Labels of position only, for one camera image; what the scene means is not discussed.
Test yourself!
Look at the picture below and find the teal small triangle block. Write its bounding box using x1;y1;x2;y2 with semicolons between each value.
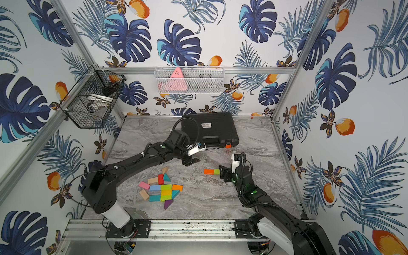
172;190;180;200

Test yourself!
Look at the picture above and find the purple triangle block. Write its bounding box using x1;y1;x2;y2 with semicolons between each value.
164;200;174;210

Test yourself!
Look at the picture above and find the lime green lower block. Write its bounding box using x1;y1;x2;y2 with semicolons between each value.
160;195;173;202

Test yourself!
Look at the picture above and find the natural wood slanted block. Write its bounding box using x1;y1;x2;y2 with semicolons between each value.
139;189;149;200

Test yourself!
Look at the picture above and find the teal rectangular block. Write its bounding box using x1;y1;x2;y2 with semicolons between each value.
149;195;161;202

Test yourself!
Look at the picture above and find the pink triangle card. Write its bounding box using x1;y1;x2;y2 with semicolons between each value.
162;67;188;92

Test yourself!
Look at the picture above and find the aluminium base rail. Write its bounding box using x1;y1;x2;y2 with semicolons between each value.
63;218;319;242

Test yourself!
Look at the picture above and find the black corner bracket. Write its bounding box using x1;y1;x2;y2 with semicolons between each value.
114;127;121;138

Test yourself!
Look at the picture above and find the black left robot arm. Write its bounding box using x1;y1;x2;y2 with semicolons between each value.
81;130;206;235

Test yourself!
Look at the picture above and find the light blue rectangular block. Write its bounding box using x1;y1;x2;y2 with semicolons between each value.
149;185;162;191

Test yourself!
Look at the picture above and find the orange rectangular block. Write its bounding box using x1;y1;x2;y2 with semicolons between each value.
204;169;215;175

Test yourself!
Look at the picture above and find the black plastic tool case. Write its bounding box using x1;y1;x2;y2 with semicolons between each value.
181;112;239;148

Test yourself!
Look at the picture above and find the black wire basket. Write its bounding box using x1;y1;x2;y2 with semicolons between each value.
58;66;126;129

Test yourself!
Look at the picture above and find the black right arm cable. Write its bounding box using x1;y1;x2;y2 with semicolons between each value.
238;152;253;176

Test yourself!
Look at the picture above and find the orange square block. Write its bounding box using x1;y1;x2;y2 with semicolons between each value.
172;184;183;192

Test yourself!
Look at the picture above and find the red rectangular block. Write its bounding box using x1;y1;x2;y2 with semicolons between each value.
158;174;164;185

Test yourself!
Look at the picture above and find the natural wood rectangular block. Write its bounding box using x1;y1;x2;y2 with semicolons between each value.
148;177;159;186

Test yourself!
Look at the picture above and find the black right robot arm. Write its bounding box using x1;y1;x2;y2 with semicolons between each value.
219;165;336;255

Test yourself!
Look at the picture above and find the yellow square block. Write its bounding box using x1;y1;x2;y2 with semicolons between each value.
161;190;172;196

